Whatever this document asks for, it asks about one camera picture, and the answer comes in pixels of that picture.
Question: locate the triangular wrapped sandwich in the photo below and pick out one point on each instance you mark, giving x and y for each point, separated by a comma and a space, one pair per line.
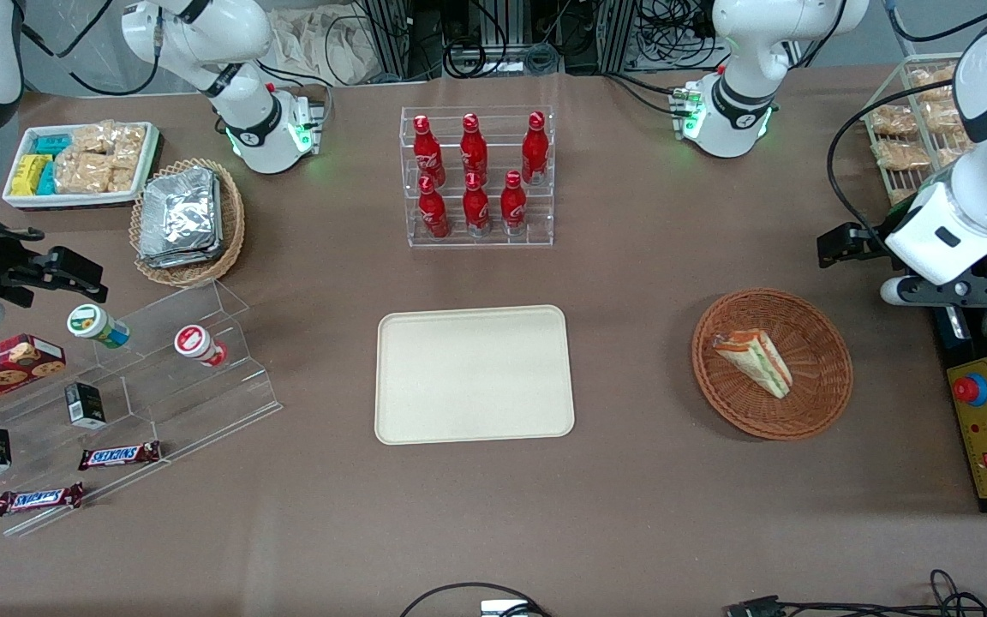
755, 360

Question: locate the Snickers chocolate bar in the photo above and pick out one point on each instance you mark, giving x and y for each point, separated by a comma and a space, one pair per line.
119, 455
38, 499

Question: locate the black plug connector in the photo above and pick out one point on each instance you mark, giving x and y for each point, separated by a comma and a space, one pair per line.
750, 607

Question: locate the white rectangular snack tray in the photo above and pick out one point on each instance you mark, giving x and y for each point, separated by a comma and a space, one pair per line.
18, 200

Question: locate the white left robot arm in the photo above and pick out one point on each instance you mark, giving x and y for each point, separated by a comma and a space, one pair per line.
742, 43

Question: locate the yellow snack pack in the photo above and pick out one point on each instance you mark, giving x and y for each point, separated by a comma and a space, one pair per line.
29, 174

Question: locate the brown wicker basket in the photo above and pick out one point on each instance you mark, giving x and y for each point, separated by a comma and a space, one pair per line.
819, 377

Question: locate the bagged bread pack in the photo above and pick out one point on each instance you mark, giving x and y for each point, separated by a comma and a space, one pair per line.
930, 77
954, 157
894, 121
900, 155
941, 116

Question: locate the red emergency stop button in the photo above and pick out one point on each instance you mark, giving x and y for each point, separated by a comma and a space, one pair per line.
969, 390

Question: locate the black yellow control box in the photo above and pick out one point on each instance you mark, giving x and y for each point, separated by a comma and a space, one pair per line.
986, 480

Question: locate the light tan wicker basket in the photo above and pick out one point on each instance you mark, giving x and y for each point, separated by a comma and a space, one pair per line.
232, 223

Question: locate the aluminium frame structure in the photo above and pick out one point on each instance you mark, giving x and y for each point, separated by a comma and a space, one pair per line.
493, 26

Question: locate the clear acrylic stepped shelf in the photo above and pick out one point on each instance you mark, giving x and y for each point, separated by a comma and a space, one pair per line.
168, 403

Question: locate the red cola bottle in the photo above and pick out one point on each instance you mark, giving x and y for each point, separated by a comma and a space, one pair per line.
513, 206
476, 210
535, 150
474, 150
433, 214
427, 154

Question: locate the silver foil pouch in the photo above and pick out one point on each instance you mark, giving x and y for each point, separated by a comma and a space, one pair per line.
181, 260
178, 210

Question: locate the clear acrylic bottle rack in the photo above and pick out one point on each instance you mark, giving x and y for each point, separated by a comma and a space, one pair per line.
493, 240

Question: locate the teal snack pack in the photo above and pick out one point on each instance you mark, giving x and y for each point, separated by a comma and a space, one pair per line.
47, 180
51, 144

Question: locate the green lid yogurt cup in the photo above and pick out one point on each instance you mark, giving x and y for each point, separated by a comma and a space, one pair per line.
89, 323

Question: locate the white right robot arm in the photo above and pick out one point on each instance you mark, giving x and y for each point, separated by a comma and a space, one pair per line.
236, 111

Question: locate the clear bagged rice cracker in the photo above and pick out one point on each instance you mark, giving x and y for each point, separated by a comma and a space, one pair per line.
92, 139
128, 144
82, 173
122, 180

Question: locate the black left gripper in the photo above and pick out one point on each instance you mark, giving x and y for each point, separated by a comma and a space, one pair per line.
874, 239

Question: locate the crumpled white cloth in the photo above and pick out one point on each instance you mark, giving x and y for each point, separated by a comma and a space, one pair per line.
314, 43

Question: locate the grey power strip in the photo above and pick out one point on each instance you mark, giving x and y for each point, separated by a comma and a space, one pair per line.
502, 58

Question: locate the red lid yogurt cup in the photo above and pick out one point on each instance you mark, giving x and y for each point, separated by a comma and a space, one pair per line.
194, 341

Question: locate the cream plastic tray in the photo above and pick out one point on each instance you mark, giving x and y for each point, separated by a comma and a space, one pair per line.
475, 375

